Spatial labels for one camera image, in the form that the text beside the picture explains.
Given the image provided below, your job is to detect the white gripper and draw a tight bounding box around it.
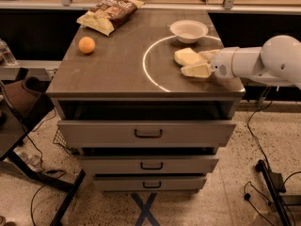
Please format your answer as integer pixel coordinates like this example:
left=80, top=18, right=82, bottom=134
left=181, top=47, right=238, bottom=79

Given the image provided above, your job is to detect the yellow sponge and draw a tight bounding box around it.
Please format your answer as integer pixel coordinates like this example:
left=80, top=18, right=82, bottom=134
left=174, top=48, right=207, bottom=66

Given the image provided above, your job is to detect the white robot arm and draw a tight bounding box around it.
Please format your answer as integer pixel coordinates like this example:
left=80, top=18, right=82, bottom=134
left=181, top=35, right=301, bottom=89

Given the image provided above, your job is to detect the white bowl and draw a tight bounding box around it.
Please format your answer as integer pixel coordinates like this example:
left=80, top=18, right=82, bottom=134
left=170, top=20, right=208, bottom=44

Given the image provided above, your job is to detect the grey drawer cabinet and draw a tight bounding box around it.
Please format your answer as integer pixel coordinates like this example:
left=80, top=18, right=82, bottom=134
left=47, top=9, right=245, bottom=182

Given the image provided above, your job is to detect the brown chip bag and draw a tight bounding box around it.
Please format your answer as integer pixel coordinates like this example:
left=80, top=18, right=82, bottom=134
left=77, top=0, right=144, bottom=36

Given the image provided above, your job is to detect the orange fruit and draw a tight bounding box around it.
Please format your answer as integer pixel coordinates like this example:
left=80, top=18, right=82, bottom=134
left=78, top=37, right=95, bottom=54

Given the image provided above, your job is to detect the black floor stand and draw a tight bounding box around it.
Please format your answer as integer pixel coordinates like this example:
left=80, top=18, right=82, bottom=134
left=255, top=160, right=301, bottom=226

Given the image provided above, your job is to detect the clear plastic bottle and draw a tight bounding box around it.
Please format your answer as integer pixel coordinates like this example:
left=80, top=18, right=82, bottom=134
left=0, top=39, right=17, bottom=66

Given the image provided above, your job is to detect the black floor cable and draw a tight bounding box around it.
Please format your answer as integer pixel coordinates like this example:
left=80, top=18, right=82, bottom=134
left=246, top=88, right=273, bottom=169

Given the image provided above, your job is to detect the middle drawer with handle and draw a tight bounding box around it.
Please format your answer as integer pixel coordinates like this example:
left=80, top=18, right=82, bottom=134
left=79, top=155, right=218, bottom=174

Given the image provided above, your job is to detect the drawer with handle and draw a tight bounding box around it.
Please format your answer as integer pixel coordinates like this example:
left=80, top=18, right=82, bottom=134
left=79, top=155, right=218, bottom=174
left=58, top=121, right=236, bottom=148
left=93, top=176, right=207, bottom=192

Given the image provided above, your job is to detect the top drawer with handle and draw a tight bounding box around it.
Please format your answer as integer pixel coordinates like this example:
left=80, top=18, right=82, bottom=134
left=58, top=121, right=236, bottom=148

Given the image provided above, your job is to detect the bottom drawer with handle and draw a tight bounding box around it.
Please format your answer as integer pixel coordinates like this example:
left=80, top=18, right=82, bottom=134
left=93, top=176, right=207, bottom=192

